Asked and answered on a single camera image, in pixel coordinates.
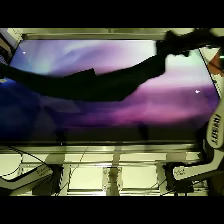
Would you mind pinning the dark jeans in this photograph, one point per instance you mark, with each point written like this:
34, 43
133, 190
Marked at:
100, 86

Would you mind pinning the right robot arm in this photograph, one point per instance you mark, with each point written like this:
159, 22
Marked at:
196, 40

